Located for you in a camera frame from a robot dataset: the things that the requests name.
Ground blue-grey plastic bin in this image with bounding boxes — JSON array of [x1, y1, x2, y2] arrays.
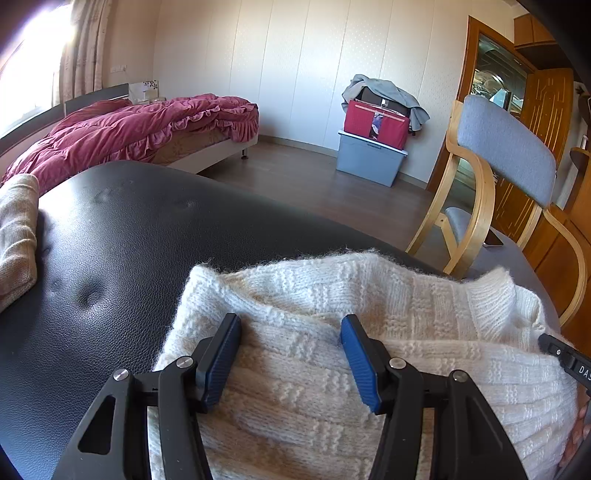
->
[[335, 129, 410, 188]]

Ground red storage box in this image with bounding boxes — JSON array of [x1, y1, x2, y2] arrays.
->
[[344, 99, 411, 151]]

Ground off-white ribbed knit sweater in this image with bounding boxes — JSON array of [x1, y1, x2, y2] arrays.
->
[[0, 173, 41, 313]]

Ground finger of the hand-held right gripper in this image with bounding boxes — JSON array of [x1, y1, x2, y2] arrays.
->
[[538, 333, 575, 367]]

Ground wooden wardrobe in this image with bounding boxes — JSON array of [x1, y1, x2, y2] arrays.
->
[[522, 46, 591, 326]]

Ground crimson ruffled bedspread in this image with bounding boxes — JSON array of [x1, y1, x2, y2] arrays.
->
[[0, 92, 260, 195]]

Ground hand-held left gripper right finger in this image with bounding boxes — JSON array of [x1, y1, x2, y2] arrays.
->
[[340, 314, 527, 480]]

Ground grey armchair wooden arms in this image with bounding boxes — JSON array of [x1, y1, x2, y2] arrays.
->
[[406, 95, 591, 334]]

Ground bed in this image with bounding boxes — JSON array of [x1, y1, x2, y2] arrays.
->
[[0, 83, 260, 175]]

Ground cream block-pattern knit sweater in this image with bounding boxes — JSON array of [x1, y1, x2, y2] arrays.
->
[[148, 249, 579, 480]]

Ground wooden overhead cabinet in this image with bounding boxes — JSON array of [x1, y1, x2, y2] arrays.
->
[[512, 13, 562, 48]]

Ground wooden door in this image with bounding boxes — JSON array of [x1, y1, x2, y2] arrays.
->
[[496, 68, 576, 245]]

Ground grey garment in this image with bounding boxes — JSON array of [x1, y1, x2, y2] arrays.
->
[[342, 74, 431, 136]]

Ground white gift box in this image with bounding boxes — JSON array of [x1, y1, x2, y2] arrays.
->
[[128, 79, 163, 103]]

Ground window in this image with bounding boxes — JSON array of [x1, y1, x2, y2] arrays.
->
[[0, 0, 75, 140]]

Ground wooden door frame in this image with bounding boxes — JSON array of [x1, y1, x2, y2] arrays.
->
[[455, 15, 539, 139]]

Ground person's right hand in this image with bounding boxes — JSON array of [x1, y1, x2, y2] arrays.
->
[[560, 390, 591, 468]]

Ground beige patterned curtain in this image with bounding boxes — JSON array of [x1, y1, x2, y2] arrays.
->
[[58, 0, 122, 101]]

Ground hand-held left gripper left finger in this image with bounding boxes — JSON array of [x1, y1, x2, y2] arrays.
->
[[51, 313, 243, 480]]

